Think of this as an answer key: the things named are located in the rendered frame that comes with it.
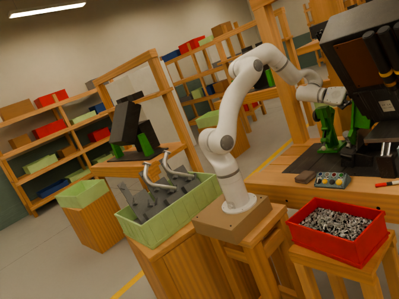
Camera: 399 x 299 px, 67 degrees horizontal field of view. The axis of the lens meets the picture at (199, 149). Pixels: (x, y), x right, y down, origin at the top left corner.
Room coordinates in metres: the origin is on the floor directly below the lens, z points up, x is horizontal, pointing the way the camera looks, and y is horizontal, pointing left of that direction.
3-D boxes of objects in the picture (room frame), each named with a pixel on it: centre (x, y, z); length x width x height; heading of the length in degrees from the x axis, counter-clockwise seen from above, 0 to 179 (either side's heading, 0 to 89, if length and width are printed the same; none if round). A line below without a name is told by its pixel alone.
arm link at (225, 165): (1.46, -0.08, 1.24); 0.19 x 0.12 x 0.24; 21
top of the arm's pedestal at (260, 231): (1.43, -0.09, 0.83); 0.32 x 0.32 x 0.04; 37
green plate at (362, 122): (1.38, -0.81, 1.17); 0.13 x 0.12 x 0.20; 36
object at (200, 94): (7.82, -0.83, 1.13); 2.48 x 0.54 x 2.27; 40
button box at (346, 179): (1.33, -0.55, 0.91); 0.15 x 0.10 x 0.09; 36
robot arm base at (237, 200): (1.43, -0.09, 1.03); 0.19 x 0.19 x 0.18
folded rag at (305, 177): (1.48, -0.48, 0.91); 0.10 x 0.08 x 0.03; 116
